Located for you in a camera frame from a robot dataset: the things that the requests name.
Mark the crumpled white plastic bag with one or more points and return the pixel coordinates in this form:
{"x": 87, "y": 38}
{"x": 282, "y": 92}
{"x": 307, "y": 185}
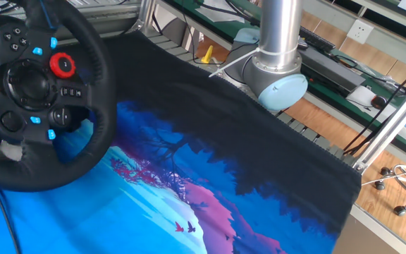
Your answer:
{"x": 222, "y": 10}

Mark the blue landscape printed cloth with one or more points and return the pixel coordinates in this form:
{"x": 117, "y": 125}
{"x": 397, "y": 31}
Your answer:
{"x": 206, "y": 141}

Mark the white zip tie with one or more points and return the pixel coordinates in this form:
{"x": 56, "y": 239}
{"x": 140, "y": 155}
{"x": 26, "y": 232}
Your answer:
{"x": 233, "y": 63}

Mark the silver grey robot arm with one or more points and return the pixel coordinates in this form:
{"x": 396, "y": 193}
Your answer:
{"x": 278, "y": 67}

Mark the black leather steering wheel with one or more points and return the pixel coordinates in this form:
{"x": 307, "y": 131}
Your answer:
{"x": 58, "y": 169}

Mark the aluminium frame post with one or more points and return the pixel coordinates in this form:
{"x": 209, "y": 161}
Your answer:
{"x": 389, "y": 127}
{"x": 146, "y": 16}

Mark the small yellow plastic piece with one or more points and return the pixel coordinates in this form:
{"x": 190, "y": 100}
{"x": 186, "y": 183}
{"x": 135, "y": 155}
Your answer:
{"x": 207, "y": 56}

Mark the black computer mouse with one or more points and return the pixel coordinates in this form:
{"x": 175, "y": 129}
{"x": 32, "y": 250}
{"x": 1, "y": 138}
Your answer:
{"x": 379, "y": 102}

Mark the flat dark grey box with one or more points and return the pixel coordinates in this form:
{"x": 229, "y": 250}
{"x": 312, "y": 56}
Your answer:
{"x": 333, "y": 70}

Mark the chrome office chair base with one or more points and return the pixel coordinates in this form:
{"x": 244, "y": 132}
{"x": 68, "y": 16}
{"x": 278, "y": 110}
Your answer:
{"x": 405, "y": 187}

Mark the white paper sheet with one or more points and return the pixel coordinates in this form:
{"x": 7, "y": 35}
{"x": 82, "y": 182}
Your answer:
{"x": 359, "y": 98}

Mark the white wall socket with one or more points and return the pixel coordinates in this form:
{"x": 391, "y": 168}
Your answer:
{"x": 360, "y": 31}

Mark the black steering wheel base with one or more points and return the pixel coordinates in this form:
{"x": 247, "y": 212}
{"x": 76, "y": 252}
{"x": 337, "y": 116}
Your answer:
{"x": 85, "y": 118}

